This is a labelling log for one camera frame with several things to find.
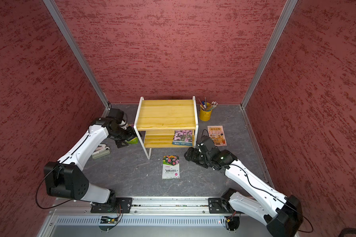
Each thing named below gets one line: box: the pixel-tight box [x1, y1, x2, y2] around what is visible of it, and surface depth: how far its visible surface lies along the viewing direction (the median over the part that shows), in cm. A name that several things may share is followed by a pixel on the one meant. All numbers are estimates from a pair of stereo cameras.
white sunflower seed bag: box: [162, 155, 180, 180], surface depth 89 cm
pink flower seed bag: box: [172, 129, 193, 147], surface depth 83 cm
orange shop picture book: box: [207, 125, 227, 147], surface depth 107 cm
